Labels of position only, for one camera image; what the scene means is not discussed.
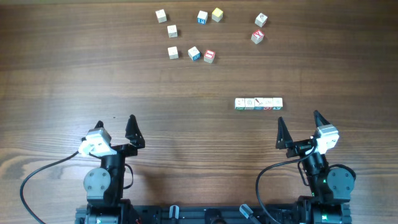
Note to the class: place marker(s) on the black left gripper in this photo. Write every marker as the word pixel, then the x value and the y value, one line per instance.
pixel 135 140

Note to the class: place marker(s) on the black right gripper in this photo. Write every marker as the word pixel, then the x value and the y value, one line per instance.
pixel 284 140

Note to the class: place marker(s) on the wooden block green top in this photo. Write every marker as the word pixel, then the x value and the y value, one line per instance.
pixel 277 103

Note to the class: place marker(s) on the wooden block plain back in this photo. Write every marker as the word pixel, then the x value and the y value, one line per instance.
pixel 249 103

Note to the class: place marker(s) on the wooden block green side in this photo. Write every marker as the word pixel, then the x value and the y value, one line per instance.
pixel 239 104

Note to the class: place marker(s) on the wooden block red side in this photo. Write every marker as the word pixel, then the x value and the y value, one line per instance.
pixel 173 53

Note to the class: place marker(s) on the wooden block red X top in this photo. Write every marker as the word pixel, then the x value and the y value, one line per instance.
pixel 257 36

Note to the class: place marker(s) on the wooden block red 9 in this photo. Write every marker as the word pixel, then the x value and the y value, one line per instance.
pixel 261 19

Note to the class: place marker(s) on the wooden block yellow top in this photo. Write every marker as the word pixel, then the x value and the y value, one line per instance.
pixel 202 17

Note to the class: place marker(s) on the wooden block yellow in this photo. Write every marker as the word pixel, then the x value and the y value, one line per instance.
pixel 202 17
pixel 217 14

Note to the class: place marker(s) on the wooden block blue D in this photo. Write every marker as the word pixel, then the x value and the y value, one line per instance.
pixel 268 103

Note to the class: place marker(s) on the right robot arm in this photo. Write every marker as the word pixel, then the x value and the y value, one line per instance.
pixel 330 185

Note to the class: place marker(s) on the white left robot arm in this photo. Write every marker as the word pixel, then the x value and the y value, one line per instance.
pixel 104 185

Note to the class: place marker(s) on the wooden block blue side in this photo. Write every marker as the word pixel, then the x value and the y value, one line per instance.
pixel 194 53

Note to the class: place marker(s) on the wooden block green J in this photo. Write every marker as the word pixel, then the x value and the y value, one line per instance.
pixel 172 31

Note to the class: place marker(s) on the wooden block far left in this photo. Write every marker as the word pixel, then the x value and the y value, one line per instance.
pixel 161 16

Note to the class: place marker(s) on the wooden block yellow back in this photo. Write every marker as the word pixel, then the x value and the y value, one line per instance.
pixel 217 14

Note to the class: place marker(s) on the black mounting rail base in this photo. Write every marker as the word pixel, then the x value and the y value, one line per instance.
pixel 214 214

